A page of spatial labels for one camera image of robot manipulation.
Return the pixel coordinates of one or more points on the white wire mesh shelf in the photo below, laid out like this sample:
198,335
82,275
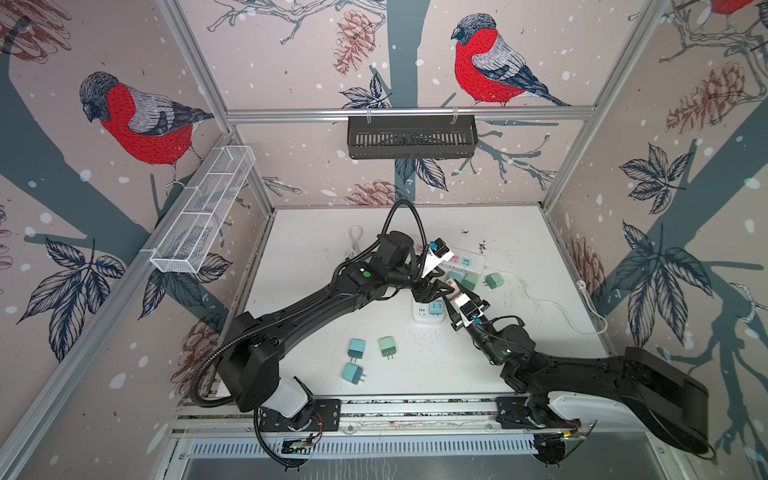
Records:
193,232

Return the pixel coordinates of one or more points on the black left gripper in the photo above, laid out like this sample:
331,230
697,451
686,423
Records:
427,290

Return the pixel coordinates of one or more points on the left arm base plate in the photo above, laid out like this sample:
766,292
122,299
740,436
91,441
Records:
317,415

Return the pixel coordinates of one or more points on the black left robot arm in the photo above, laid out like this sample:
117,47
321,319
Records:
245,368

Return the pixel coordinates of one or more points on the teal charger front left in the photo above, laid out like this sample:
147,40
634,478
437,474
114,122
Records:
356,349

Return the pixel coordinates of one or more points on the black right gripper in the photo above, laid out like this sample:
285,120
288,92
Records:
472,296

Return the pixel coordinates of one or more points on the white square power strip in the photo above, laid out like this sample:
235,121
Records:
421,316

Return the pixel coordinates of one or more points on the green charger right of strip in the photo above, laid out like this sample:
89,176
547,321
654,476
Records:
494,280

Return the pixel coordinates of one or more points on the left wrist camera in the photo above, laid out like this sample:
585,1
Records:
433,255

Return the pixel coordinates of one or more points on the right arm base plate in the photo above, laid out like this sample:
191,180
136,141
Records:
526,412

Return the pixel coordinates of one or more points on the light green charger near strip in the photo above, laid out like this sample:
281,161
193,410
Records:
470,281

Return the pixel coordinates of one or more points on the black hanging basket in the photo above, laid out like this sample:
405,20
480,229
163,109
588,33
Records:
412,137

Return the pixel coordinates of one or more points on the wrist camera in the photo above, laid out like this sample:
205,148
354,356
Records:
433,255
460,318

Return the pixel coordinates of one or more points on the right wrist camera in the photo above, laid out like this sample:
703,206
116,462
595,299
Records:
460,318

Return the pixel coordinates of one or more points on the pink charger plug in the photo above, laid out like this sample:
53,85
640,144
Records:
454,289

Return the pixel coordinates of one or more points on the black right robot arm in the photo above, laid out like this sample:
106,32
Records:
667,402

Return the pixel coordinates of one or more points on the teal charger near strip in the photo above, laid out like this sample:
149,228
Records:
456,276

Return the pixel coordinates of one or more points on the white long power strip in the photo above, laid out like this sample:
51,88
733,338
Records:
463,261

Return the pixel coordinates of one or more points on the green charger front middle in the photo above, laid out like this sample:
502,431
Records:
387,346

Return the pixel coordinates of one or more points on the teal charger front lowest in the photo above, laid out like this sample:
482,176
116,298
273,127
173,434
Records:
352,373

